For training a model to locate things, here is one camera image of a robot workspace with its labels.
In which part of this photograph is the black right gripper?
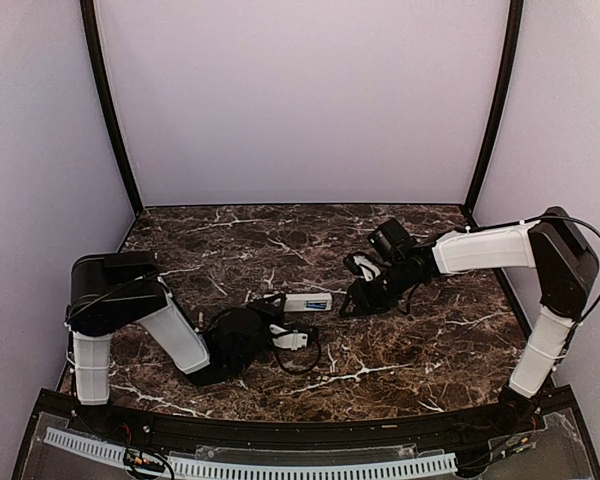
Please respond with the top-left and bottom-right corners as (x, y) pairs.
(340, 258), (421, 316)

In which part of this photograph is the white remote control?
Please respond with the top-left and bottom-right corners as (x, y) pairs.
(264, 293), (333, 313)

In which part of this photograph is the blue battery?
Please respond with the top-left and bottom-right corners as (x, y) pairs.
(305, 301), (331, 310)

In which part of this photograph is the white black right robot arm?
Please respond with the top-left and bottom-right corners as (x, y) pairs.
(339, 206), (600, 434)

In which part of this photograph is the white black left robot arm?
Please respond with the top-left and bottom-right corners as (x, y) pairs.
(65, 251), (286, 436)

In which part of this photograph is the white slotted cable duct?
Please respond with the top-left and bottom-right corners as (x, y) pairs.
(42, 427), (457, 479)

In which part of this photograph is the black front frame rail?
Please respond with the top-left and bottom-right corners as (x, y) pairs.
(92, 405), (514, 450)

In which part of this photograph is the small circuit board with wires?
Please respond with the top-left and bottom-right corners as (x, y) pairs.
(122, 447), (175, 479)

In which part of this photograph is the black right corner frame post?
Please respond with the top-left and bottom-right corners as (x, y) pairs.
(464, 0), (524, 214)

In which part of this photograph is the black corner frame post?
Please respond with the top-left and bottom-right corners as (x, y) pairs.
(79, 0), (144, 217)
(464, 0), (524, 214)

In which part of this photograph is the black left corner frame post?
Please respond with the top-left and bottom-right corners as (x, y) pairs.
(79, 0), (144, 217)

